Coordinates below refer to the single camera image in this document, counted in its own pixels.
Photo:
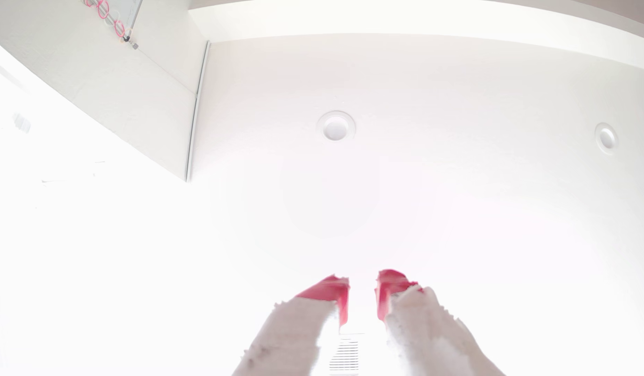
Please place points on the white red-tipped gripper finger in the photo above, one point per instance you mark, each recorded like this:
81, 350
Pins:
293, 334
431, 334

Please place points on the white slatted air vent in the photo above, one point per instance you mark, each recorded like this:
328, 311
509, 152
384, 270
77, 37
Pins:
345, 358

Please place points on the round recessed ceiling light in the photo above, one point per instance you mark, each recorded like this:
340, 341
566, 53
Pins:
606, 138
336, 127

